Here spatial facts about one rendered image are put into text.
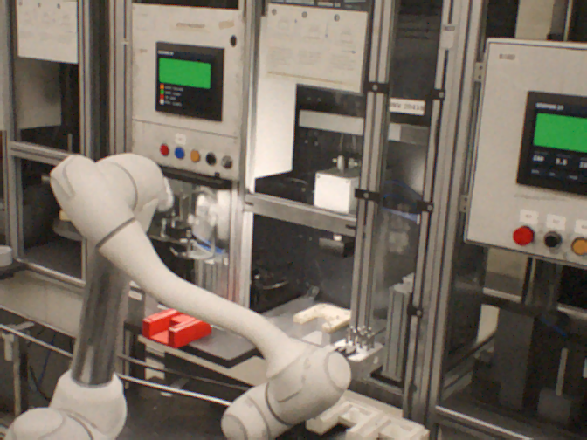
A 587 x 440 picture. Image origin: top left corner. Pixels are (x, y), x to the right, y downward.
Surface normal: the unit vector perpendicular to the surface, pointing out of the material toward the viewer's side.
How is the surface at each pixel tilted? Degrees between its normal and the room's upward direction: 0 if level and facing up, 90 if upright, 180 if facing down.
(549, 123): 90
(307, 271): 90
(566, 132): 90
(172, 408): 0
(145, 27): 90
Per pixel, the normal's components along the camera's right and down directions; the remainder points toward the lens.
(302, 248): -0.58, 0.18
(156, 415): 0.06, -0.97
